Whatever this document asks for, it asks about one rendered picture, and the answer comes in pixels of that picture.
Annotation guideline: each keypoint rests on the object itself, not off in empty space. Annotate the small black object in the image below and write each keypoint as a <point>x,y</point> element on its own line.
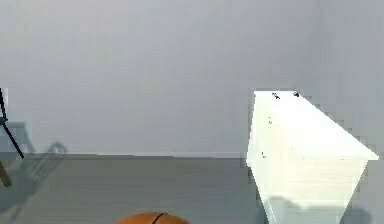
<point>296,94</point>
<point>275,96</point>

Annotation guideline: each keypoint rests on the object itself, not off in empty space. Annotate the orange basketball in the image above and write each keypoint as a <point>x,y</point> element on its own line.
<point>146,219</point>

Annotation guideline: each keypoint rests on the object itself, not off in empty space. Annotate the white chest of drawers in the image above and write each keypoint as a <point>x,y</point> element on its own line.
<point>300,150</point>

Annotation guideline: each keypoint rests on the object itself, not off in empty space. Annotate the black-framed chair with wooden legs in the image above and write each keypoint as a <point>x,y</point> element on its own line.
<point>6,133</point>

